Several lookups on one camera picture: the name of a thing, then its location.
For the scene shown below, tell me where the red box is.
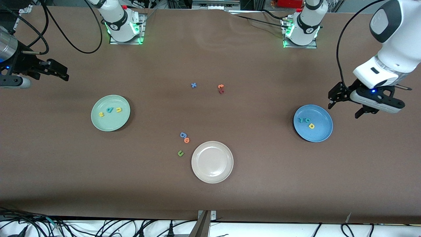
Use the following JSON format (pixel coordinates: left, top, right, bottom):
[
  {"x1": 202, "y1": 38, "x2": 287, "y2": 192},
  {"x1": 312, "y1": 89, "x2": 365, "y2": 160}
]
[{"x1": 277, "y1": 0, "x2": 304, "y2": 9}]

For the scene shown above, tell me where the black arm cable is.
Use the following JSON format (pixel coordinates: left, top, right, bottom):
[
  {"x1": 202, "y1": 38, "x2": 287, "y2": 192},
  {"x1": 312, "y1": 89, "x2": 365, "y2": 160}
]
[
  {"x1": 0, "y1": 7, "x2": 50, "y2": 56},
  {"x1": 41, "y1": 0, "x2": 103, "y2": 54},
  {"x1": 335, "y1": 0, "x2": 395, "y2": 88}
]

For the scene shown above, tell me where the blue plate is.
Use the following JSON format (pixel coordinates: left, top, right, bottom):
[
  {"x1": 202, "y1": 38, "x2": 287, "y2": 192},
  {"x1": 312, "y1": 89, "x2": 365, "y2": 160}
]
[{"x1": 293, "y1": 104, "x2": 334, "y2": 143}]

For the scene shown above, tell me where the metal table bracket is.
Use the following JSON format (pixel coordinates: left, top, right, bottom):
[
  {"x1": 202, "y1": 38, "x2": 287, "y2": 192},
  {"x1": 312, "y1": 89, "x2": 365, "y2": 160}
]
[{"x1": 197, "y1": 210, "x2": 217, "y2": 222}]

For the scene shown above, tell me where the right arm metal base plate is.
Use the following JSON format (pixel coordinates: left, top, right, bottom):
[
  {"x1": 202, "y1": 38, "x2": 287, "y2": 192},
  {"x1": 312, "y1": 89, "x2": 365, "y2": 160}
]
[{"x1": 109, "y1": 13, "x2": 145, "y2": 45}]

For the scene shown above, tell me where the grey equipment box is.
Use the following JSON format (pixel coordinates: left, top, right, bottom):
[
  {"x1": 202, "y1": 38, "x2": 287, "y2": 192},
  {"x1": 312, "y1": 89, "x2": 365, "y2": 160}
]
[{"x1": 192, "y1": 0, "x2": 241, "y2": 11}]

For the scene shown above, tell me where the black cable on table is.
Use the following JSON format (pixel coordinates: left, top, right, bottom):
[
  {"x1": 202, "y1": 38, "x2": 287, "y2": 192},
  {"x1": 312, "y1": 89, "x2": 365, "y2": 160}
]
[{"x1": 234, "y1": 9, "x2": 290, "y2": 29}]

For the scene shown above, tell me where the aluminium profile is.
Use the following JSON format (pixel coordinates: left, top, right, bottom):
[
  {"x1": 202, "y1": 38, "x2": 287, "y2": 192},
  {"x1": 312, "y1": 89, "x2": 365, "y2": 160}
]
[{"x1": 10, "y1": 3, "x2": 33, "y2": 37}]

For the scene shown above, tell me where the black floor cable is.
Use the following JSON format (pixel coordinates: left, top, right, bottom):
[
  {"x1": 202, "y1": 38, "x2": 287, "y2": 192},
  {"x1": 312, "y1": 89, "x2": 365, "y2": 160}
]
[
  {"x1": 341, "y1": 223, "x2": 356, "y2": 237},
  {"x1": 0, "y1": 207, "x2": 69, "y2": 237}
]

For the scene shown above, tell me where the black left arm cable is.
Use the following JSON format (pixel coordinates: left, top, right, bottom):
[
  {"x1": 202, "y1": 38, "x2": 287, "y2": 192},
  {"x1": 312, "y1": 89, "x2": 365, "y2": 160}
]
[{"x1": 335, "y1": 0, "x2": 395, "y2": 88}]

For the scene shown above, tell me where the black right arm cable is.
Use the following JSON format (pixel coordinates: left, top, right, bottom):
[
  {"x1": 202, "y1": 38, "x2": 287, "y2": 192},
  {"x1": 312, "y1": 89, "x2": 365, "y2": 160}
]
[
  {"x1": 0, "y1": 7, "x2": 50, "y2": 56},
  {"x1": 41, "y1": 0, "x2": 103, "y2": 54}
]

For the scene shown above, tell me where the grey metal beam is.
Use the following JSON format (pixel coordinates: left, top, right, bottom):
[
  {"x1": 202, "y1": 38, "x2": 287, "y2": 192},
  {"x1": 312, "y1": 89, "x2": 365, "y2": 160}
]
[{"x1": 188, "y1": 211, "x2": 211, "y2": 237}]

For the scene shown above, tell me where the green plate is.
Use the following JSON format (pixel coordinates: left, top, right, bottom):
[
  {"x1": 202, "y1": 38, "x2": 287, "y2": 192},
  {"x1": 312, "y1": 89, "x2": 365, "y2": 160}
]
[{"x1": 91, "y1": 95, "x2": 131, "y2": 132}]

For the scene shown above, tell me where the beige plate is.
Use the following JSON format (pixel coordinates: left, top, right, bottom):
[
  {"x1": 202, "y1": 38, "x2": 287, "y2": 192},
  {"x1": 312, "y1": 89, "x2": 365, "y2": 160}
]
[{"x1": 191, "y1": 141, "x2": 234, "y2": 184}]

